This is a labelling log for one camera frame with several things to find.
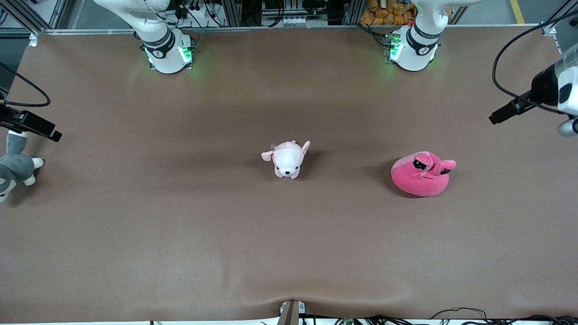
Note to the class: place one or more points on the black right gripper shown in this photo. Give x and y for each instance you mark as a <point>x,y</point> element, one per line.
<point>22,120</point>

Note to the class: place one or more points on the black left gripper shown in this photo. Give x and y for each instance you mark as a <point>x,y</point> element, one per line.
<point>540,86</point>

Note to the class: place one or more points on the pink white plush dog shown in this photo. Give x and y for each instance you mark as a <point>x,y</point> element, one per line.
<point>287,159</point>

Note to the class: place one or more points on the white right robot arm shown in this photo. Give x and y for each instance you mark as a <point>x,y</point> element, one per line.
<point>159,49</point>

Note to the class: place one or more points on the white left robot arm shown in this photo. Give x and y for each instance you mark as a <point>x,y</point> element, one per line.
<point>417,49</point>

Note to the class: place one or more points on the grey white plush husky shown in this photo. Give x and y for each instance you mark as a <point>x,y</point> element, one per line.
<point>16,168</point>

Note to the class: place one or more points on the pink plush slug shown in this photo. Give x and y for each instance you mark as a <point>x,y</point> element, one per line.
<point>420,178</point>

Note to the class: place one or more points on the pile of orange plush toys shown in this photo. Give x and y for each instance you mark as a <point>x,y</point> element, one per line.
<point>384,11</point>

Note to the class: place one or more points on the white power strip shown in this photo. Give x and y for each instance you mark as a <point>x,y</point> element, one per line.
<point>298,21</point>

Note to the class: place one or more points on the brown table mat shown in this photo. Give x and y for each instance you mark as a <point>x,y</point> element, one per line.
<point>289,234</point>

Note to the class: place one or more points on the green circuit board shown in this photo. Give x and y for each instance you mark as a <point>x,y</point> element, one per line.
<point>348,321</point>

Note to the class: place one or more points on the aluminium table frame rail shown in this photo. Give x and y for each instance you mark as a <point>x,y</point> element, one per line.
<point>271,28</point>

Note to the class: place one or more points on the aluminium camera mount post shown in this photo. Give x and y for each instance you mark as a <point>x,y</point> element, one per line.
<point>290,313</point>

